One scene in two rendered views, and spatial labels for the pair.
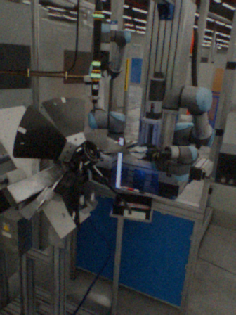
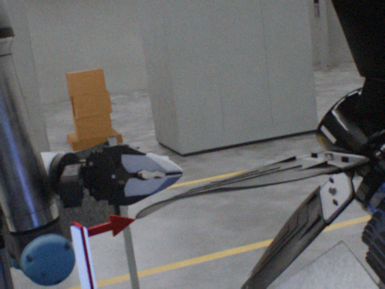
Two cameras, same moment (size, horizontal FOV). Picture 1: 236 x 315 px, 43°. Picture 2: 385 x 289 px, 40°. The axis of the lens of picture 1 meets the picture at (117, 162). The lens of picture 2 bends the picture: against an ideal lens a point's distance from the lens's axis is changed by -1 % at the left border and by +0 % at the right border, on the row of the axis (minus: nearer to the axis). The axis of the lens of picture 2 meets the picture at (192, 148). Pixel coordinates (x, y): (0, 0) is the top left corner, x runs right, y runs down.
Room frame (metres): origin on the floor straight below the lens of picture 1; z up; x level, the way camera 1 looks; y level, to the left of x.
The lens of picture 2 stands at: (2.10, 0.39, 1.35)
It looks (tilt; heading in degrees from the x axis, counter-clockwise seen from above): 11 degrees down; 216
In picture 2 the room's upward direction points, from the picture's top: 7 degrees counter-clockwise
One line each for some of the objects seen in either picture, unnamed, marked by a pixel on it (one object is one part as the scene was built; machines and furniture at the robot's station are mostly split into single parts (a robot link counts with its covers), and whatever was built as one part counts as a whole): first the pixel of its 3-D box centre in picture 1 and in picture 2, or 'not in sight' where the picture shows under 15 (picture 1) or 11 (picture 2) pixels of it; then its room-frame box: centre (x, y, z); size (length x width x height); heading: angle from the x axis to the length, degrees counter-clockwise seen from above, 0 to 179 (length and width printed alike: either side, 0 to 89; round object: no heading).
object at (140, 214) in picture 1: (133, 206); not in sight; (1.54, -0.11, 0.85); 0.22 x 0.17 x 0.07; 82
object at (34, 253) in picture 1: (41, 256); not in sight; (1.40, 0.38, 0.56); 0.19 x 0.04 x 0.04; 66
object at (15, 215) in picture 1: (12, 232); not in sight; (1.37, 0.53, 0.73); 0.15 x 0.09 x 0.22; 66
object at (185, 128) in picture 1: (183, 132); not in sight; (1.95, -0.43, 1.20); 0.13 x 0.12 x 0.14; 62
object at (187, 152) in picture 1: (185, 153); not in sight; (1.56, -0.37, 1.17); 0.11 x 0.08 x 0.09; 102
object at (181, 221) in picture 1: (128, 246); not in sight; (1.72, -0.11, 0.45); 0.82 x 0.02 x 0.66; 66
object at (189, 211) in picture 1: (132, 196); not in sight; (1.72, -0.11, 0.82); 0.90 x 0.04 x 0.08; 66
